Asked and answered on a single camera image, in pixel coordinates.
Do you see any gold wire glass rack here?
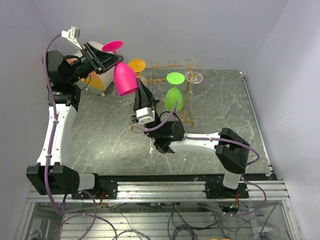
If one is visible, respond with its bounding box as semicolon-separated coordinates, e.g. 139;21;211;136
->
141;60;204;126

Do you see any green plastic wine glass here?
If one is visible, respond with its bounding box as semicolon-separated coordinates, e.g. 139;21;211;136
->
165;72;185;111

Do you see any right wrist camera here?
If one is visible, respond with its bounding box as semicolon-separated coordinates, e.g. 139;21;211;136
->
135;107;155;126

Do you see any clear tall wine glass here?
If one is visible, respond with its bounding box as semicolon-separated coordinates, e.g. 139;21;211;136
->
137;75;148;86

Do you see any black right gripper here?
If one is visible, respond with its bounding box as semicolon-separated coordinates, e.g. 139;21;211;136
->
134;77;162;140

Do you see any pink plastic wine glass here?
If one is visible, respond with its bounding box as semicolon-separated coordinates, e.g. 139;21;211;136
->
102;40;138;96

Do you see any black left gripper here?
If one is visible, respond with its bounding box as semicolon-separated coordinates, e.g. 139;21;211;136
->
68;42;124;84

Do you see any white round drawer box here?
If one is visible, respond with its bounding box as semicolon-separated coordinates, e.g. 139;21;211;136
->
66;41;118;97

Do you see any clear wide wine glass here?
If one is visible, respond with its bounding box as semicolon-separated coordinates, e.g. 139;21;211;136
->
180;56;197;72

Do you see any yellow plastic wine glass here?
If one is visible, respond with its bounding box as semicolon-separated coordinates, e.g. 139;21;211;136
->
128;58;146;77

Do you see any clear small wine glass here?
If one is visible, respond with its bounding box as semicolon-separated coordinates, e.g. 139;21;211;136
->
184;71;203;112

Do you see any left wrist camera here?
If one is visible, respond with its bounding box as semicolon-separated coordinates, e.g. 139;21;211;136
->
61;26;82;49

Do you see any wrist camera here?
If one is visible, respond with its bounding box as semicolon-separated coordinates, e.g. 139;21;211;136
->
61;26;82;49
135;107;155;126

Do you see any aluminium mounting rail frame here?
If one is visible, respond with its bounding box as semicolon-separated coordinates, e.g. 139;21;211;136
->
14;174;302;240

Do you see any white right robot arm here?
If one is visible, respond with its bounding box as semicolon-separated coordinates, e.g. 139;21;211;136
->
131;78;250;198

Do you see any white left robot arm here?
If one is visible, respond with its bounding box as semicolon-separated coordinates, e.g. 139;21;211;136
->
26;42;124;199

